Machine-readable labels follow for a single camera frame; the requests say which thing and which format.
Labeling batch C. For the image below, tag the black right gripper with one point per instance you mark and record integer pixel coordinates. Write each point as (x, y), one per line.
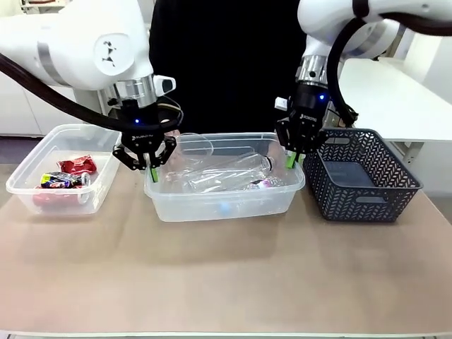
(309, 109)

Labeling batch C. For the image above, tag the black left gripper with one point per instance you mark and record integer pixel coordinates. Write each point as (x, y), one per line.
(143, 127)

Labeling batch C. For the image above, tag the large clear plastic bin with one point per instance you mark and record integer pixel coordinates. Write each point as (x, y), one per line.
(226, 201)

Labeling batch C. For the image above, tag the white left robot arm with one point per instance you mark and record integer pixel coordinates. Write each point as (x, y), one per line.
(70, 46)

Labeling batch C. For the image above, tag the dark grey lattice basket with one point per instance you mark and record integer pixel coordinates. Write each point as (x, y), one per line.
(360, 190)

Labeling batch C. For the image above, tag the person's hand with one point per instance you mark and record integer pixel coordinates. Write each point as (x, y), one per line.
(175, 136)

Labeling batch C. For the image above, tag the clear plastic cup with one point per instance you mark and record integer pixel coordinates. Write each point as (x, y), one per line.
(196, 148)

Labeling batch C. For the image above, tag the bottle with pink label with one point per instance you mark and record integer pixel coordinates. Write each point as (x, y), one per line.
(265, 183)

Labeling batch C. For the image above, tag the clear plastic bottle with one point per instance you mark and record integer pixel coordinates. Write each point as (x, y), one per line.
(233, 173)

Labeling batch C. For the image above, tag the blue bottle cap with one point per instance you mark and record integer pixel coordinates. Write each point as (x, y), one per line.
(224, 209)

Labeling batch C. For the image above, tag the white side table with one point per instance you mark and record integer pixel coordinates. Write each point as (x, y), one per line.
(395, 99)

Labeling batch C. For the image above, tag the person in black top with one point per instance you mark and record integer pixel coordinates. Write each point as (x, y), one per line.
(226, 63)

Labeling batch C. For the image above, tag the flattened red can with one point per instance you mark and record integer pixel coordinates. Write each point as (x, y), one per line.
(53, 199)

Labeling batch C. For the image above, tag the small clear plastic bin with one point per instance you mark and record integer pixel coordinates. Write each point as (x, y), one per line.
(53, 201)

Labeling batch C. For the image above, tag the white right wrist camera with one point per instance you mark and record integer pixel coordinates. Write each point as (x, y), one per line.
(281, 104)

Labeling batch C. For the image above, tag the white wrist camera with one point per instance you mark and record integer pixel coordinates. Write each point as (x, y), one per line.
(165, 84)
(281, 104)

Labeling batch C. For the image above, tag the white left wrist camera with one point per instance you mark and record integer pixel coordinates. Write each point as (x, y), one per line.
(165, 84)

